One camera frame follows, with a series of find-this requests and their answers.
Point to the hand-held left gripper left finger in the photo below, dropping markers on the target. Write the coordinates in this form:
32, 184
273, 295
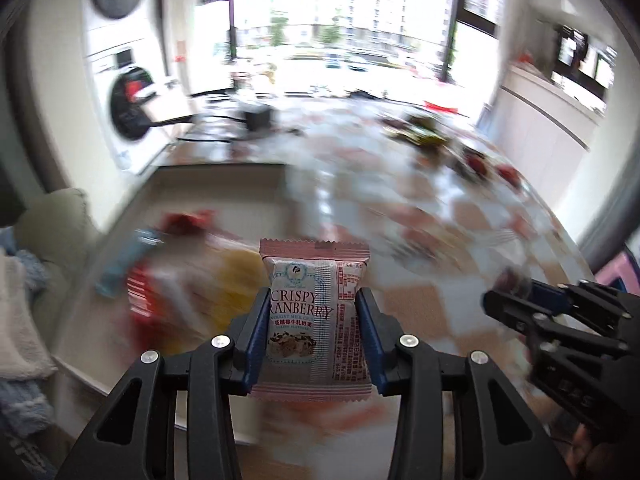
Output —
255, 340

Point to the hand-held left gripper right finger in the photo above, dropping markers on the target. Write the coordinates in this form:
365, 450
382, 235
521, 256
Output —
370, 340

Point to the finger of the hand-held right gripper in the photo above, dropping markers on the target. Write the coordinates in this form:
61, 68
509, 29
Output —
547, 296
510, 305

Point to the small dark red packet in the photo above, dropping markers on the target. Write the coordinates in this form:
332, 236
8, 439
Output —
517, 280

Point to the pink white snack packet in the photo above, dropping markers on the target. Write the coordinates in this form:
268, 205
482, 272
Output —
310, 310

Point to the gold snack packet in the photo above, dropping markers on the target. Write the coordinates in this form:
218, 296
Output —
240, 272

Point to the green rimmed storage box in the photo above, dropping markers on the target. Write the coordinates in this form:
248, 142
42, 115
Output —
210, 185

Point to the person's right forearm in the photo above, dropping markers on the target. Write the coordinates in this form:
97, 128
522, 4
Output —
595, 457

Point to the person's pink garment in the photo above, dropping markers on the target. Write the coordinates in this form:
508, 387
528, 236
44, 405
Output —
622, 270

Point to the red patterned snack packet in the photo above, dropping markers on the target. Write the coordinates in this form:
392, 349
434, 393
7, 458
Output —
145, 295

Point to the blue snack packet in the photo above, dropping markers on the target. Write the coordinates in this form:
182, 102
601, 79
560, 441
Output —
127, 260

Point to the white cabinet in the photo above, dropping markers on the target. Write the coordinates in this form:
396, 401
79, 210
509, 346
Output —
540, 125

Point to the pile of green yellow packets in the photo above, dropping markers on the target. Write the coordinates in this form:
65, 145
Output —
422, 130

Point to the red tray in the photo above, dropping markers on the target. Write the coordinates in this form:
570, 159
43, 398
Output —
442, 106

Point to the green sofa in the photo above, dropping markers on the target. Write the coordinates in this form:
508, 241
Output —
65, 225

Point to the white fluffy blanket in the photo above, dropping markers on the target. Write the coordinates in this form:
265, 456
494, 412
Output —
20, 330

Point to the pale blue knitted blanket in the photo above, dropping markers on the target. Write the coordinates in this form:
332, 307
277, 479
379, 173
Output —
20, 400

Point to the dark patterned cloth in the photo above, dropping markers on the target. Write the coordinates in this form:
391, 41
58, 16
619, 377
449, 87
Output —
25, 460

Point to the cluttered small stand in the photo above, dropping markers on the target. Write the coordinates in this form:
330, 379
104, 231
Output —
257, 72

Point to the white washing machine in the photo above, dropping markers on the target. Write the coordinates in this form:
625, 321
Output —
112, 105

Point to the white parked car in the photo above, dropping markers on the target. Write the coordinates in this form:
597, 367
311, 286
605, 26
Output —
357, 64

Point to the blue grey parked car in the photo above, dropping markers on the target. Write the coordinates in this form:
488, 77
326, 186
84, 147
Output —
332, 62

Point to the red clip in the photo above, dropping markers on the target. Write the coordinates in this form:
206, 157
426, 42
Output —
181, 52

